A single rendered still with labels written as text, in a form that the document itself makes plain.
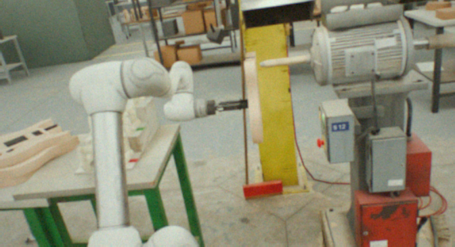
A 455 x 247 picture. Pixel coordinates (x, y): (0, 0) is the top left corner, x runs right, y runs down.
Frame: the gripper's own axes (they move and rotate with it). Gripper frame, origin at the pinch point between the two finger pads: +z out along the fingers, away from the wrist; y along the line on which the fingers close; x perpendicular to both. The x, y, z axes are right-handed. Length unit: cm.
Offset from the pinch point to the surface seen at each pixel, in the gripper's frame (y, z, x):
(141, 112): 1, -53, 1
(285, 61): 9.9, 18.3, 18.5
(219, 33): 65, -2, 35
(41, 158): 18, -99, -12
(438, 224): -40, 103, -94
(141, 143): 14, -51, -10
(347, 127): 40, 37, -5
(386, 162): 21, 56, -27
